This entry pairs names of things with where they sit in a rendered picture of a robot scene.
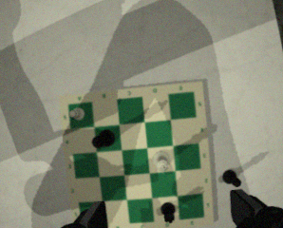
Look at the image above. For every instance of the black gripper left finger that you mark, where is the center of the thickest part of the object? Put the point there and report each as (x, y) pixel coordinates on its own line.
(94, 217)

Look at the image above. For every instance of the green and cream chessboard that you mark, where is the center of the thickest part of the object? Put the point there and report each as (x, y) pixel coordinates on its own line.
(144, 120)

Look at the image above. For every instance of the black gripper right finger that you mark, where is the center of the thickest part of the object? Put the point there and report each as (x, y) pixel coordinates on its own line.
(260, 215)

